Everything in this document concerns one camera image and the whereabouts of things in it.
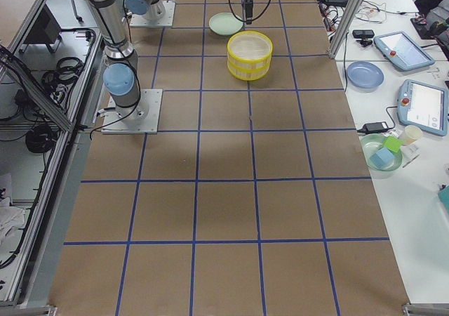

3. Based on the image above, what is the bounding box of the yellow steamer layer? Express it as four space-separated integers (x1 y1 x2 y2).
227 31 273 69
227 61 270 81

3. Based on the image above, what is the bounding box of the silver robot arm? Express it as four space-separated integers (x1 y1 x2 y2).
87 0 162 120

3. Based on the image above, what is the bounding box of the light green plate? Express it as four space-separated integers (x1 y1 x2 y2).
208 13 243 36

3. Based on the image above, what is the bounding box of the black webcam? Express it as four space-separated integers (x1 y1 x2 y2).
352 29 375 48

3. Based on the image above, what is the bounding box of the blue plate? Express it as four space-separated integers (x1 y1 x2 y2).
346 61 384 88

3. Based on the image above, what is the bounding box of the far teach pendant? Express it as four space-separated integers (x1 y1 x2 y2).
373 31 435 71

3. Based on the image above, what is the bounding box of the teach pendant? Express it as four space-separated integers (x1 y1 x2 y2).
373 31 435 71
397 79 448 137

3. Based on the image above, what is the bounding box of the black power adapter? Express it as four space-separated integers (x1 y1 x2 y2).
358 121 390 134

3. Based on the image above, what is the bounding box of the near teach pendant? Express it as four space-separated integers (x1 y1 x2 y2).
397 79 448 137

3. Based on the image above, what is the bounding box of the green bowl with blocks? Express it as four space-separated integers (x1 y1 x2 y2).
360 133 403 171

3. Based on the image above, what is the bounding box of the green foam cube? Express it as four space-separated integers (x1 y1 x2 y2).
383 136 403 153

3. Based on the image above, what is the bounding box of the blue foam cube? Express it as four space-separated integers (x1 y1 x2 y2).
369 147 395 170

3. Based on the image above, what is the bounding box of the paper cup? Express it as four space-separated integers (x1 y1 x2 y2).
398 125 423 145

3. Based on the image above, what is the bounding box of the white crumpled cloth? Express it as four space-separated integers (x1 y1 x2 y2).
0 173 27 246

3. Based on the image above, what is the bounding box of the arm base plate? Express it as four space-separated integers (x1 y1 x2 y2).
130 1 176 28
100 89 163 134

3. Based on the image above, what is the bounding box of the aluminium frame post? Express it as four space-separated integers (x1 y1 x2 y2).
328 0 362 59

